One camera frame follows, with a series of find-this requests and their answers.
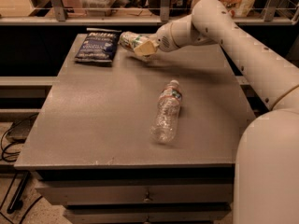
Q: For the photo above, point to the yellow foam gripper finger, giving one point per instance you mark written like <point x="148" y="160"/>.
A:
<point x="146" y="48"/>

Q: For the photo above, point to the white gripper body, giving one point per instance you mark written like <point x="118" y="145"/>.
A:
<point x="163" y="37"/>

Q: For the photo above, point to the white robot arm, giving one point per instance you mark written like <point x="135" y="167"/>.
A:
<point x="266" y="186"/>

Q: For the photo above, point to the blue chip bag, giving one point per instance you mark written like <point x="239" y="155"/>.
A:
<point x="99" y="47"/>

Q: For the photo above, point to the clear plastic water bottle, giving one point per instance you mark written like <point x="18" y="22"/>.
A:
<point x="164" y="128"/>

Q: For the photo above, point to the grey drawer cabinet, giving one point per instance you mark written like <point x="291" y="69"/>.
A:
<point x="92" y="152"/>

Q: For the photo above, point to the grey metal shelf rail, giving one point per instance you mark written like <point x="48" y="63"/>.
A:
<point x="131" y="12"/>

